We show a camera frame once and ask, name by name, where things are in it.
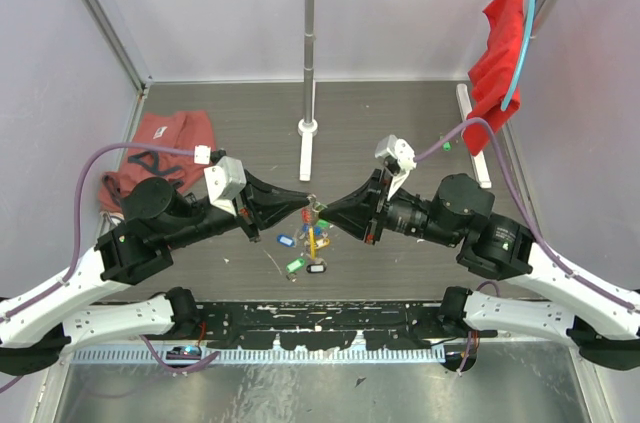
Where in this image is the metal keyring with yellow grip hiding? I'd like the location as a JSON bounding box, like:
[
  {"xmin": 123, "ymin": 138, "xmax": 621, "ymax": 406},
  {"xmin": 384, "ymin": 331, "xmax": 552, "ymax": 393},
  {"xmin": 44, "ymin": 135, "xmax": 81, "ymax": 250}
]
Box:
[{"xmin": 300, "ymin": 195, "xmax": 330, "ymax": 266}]

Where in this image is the dusty pink folded shirt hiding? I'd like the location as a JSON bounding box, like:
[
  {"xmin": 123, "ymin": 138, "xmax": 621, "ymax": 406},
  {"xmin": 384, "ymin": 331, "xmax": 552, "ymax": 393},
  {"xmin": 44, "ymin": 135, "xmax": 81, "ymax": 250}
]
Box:
[{"xmin": 98, "ymin": 110, "xmax": 215, "ymax": 213}]

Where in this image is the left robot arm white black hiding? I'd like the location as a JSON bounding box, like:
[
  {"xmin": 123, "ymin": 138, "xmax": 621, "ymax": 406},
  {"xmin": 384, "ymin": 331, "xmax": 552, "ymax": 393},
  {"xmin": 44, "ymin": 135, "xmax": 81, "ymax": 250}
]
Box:
[{"xmin": 1, "ymin": 175, "xmax": 310, "ymax": 377}]

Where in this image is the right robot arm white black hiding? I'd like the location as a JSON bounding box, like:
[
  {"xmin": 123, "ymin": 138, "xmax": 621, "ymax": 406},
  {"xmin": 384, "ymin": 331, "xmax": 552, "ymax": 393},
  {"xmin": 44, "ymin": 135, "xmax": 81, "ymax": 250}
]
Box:
[{"xmin": 320, "ymin": 170, "xmax": 639, "ymax": 371}]

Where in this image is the white slotted cable duct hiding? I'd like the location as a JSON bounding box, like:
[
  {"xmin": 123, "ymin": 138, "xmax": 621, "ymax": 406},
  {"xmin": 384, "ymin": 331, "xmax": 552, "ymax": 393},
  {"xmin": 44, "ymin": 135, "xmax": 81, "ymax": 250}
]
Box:
[{"xmin": 71, "ymin": 344, "xmax": 446, "ymax": 365}]

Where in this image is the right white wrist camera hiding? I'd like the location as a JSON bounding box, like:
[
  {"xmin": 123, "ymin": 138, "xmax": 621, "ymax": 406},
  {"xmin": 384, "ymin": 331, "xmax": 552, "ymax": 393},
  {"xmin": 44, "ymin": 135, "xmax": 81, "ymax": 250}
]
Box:
[{"xmin": 374, "ymin": 134, "xmax": 417, "ymax": 201}]

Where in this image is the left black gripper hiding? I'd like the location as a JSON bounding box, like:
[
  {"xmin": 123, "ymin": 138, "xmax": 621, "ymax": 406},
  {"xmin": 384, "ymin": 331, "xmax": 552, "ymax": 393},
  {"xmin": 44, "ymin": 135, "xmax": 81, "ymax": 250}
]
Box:
[{"xmin": 165, "ymin": 169, "xmax": 312, "ymax": 251}]

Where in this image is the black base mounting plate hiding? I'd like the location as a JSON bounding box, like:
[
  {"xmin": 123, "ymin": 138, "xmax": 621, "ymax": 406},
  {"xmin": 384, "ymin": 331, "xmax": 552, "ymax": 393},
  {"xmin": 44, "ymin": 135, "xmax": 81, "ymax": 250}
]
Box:
[{"xmin": 189, "ymin": 301, "xmax": 466, "ymax": 351}]

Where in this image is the red hanging cloth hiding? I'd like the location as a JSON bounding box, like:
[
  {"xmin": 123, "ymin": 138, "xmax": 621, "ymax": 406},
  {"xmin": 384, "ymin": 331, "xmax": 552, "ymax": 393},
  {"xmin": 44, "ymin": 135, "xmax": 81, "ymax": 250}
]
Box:
[{"xmin": 468, "ymin": 0, "xmax": 525, "ymax": 133}]

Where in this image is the blue key tag left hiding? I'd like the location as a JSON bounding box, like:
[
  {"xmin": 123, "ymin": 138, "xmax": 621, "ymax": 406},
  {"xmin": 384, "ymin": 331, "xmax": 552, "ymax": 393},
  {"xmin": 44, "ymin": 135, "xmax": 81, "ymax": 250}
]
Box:
[{"xmin": 277, "ymin": 234, "xmax": 296, "ymax": 248}]

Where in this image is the yellow key tag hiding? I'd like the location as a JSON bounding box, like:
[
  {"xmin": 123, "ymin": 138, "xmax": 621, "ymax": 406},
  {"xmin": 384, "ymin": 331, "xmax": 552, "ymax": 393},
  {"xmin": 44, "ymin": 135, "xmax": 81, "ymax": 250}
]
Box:
[{"xmin": 305, "ymin": 238, "xmax": 330, "ymax": 250}]

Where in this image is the black key tag centre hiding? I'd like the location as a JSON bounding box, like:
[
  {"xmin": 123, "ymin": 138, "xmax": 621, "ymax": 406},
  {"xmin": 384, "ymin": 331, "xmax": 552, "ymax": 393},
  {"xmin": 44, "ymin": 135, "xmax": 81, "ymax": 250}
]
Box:
[{"xmin": 306, "ymin": 263, "xmax": 327, "ymax": 274}]

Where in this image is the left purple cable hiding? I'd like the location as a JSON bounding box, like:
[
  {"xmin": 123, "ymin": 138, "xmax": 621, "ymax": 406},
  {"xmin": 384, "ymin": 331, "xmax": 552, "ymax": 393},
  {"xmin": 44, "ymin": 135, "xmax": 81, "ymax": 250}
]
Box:
[{"xmin": 0, "ymin": 142, "xmax": 199, "ymax": 394}]

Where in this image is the light blue hanger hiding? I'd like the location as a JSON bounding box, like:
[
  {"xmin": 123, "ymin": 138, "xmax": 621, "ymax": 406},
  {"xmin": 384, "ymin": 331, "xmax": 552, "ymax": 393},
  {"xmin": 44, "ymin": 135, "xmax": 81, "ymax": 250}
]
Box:
[{"xmin": 500, "ymin": 0, "xmax": 536, "ymax": 112}]

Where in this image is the small green-lit circuit board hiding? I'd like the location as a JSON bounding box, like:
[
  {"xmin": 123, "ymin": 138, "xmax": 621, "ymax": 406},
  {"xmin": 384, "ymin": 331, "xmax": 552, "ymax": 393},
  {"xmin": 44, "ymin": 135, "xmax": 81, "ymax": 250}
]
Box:
[{"xmin": 167, "ymin": 345, "xmax": 202, "ymax": 360}]

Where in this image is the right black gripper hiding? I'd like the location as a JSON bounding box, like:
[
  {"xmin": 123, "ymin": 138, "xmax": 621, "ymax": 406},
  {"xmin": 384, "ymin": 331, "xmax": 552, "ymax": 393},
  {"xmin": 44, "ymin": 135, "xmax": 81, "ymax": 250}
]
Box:
[{"xmin": 318, "ymin": 166, "xmax": 462, "ymax": 246}]

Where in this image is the aluminium frame post left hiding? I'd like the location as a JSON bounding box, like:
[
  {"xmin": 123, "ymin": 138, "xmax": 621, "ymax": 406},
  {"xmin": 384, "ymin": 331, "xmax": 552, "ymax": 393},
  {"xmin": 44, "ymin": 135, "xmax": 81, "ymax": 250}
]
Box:
[{"xmin": 81, "ymin": 0, "xmax": 152, "ymax": 93}]

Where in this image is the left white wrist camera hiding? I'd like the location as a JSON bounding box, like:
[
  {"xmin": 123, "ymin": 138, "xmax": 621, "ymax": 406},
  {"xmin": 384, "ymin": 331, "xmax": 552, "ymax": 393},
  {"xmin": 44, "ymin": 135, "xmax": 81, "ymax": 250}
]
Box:
[{"xmin": 193, "ymin": 145, "xmax": 247, "ymax": 216}]

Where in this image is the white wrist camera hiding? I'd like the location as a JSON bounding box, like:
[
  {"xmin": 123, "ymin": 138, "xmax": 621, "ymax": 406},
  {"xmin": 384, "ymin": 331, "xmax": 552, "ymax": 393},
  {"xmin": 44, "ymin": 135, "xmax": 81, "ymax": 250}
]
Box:
[
  {"xmin": 193, "ymin": 145, "xmax": 247, "ymax": 216},
  {"xmin": 374, "ymin": 134, "xmax": 417, "ymax": 201}
]

